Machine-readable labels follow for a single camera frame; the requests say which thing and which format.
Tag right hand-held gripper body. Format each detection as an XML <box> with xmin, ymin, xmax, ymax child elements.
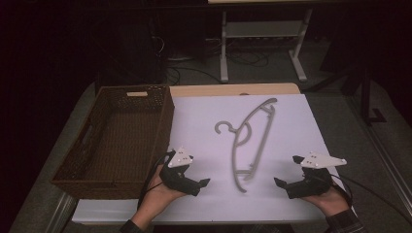
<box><xmin>285</xmin><ymin>150</ymin><xmax>348</xmax><ymax>200</ymax></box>

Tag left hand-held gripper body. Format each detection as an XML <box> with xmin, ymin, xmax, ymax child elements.
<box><xmin>158</xmin><ymin>147</ymin><xmax>202</xmax><ymax>197</ymax></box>

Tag brown wicker basket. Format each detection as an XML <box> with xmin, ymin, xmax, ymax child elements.
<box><xmin>50</xmin><ymin>84</ymin><xmax>176</xmax><ymax>200</ymax></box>

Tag grey plastic clothes hanger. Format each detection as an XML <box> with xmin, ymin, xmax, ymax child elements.
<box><xmin>214</xmin><ymin>97</ymin><xmax>279</xmax><ymax>194</ymax></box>

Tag person's right hand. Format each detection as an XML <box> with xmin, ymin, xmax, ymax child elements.
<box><xmin>300</xmin><ymin>185</ymin><xmax>353</xmax><ymax>218</ymax></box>

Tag person's left hand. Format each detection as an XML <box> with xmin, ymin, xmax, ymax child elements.
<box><xmin>130</xmin><ymin>164</ymin><xmax>188</xmax><ymax>230</ymax></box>

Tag white table mat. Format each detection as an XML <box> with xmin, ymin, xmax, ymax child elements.
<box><xmin>71</xmin><ymin>93</ymin><xmax>358</xmax><ymax>225</ymax></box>

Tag black metal stand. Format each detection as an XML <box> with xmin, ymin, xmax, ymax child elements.
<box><xmin>304</xmin><ymin>64</ymin><xmax>389</xmax><ymax>127</ymax></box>

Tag white-framed desk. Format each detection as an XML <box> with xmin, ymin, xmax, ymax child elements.
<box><xmin>207</xmin><ymin>0</ymin><xmax>345</xmax><ymax>83</ymax></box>

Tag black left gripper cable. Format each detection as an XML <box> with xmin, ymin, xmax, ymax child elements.
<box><xmin>137</xmin><ymin>151</ymin><xmax>173</xmax><ymax>210</ymax></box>

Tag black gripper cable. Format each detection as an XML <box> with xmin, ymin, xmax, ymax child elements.
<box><xmin>137</xmin><ymin>151</ymin><xmax>173</xmax><ymax>210</ymax></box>
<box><xmin>329</xmin><ymin>173</ymin><xmax>412</xmax><ymax>225</ymax></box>

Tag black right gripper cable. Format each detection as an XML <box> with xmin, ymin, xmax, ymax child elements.
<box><xmin>329</xmin><ymin>173</ymin><xmax>412</xmax><ymax>225</ymax></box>

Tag metal rail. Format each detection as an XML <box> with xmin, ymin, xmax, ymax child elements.
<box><xmin>44</xmin><ymin>193</ymin><xmax>80</xmax><ymax>233</ymax></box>
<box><xmin>343</xmin><ymin>95</ymin><xmax>412</xmax><ymax>210</ymax></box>

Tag black floor cables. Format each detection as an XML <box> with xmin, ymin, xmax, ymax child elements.
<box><xmin>164</xmin><ymin>48</ymin><xmax>270</xmax><ymax>85</ymax></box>

